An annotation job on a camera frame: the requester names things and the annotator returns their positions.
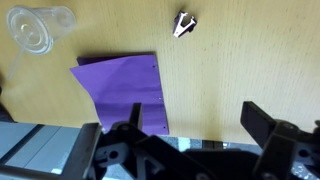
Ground clear drinking straw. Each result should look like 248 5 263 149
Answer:
7 49 24 80

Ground purple paper folder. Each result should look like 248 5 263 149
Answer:
70 54 169 135

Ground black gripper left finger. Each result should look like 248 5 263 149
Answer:
129 103 142 130

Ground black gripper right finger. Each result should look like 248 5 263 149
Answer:
240 101 276 148

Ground clear plastic cup with lid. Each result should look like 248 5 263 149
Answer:
6 6 76 55

